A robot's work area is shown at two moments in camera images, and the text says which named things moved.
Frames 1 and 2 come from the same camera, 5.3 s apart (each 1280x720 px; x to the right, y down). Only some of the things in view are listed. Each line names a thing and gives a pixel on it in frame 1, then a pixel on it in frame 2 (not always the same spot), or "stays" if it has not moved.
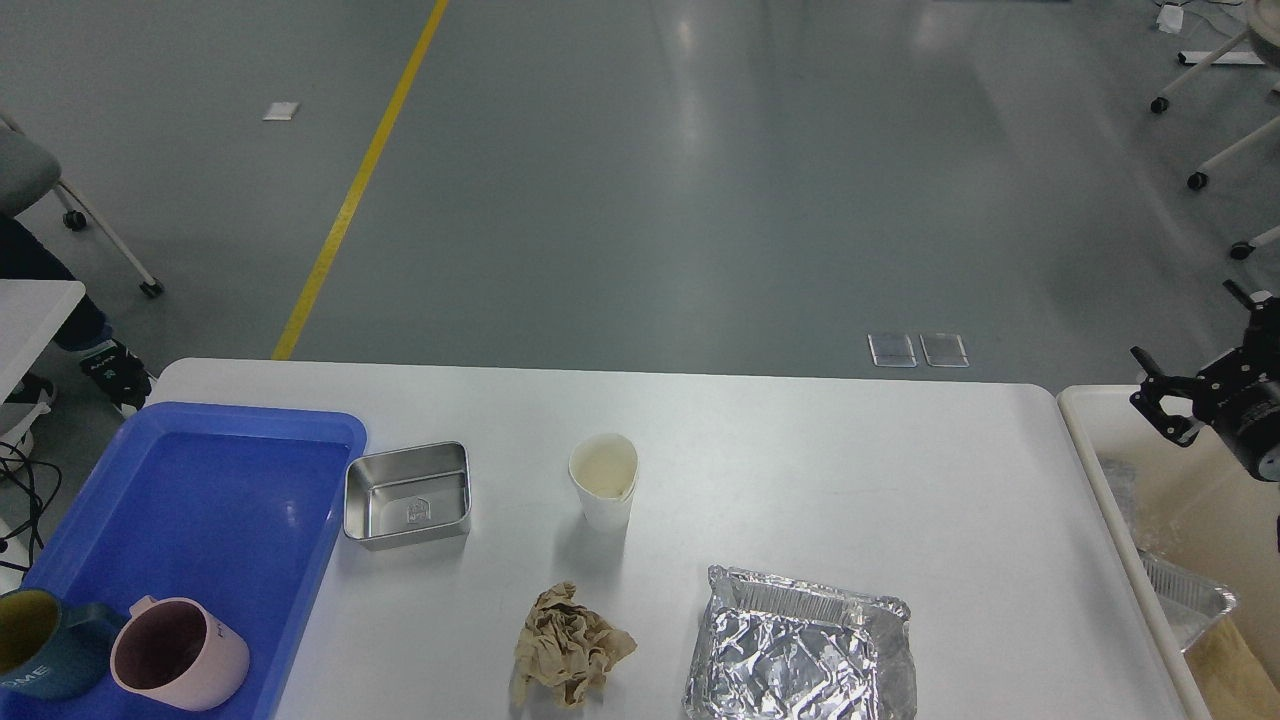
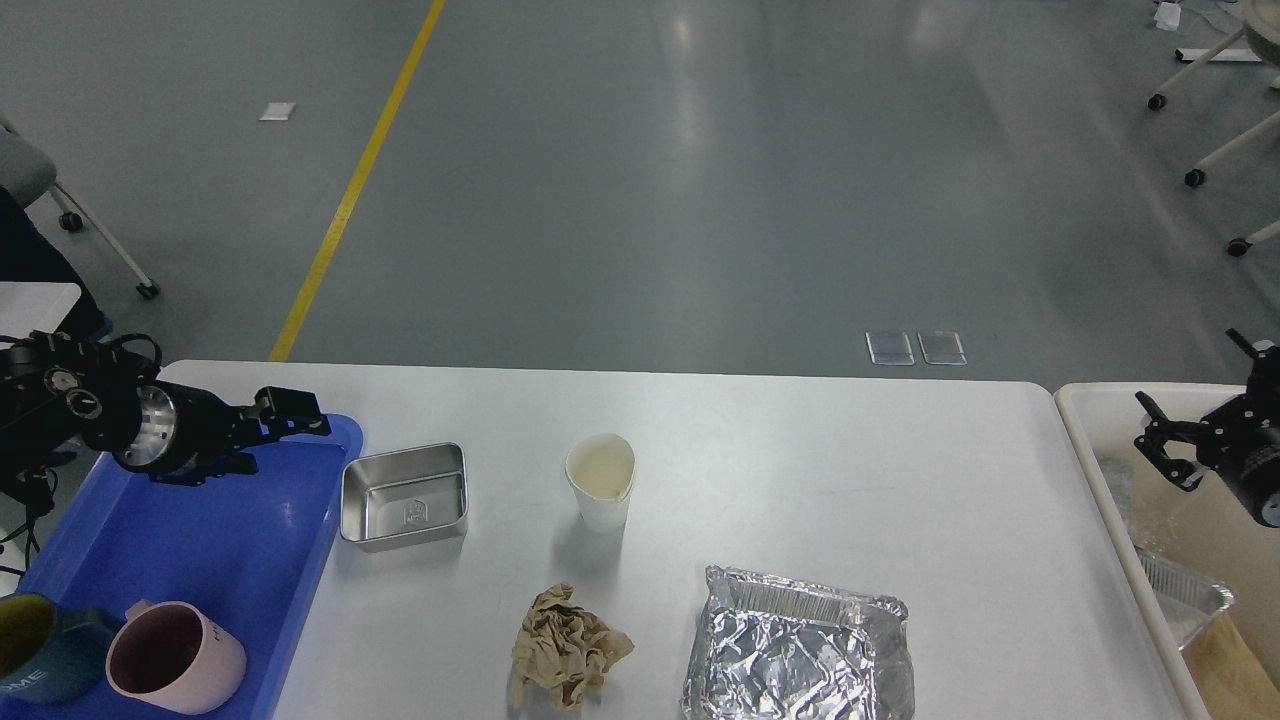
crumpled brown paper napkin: x=565 y=650 stays
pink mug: x=177 y=651 stays
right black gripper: x=1239 y=394 to x=1241 y=439
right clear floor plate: x=944 y=350 stays
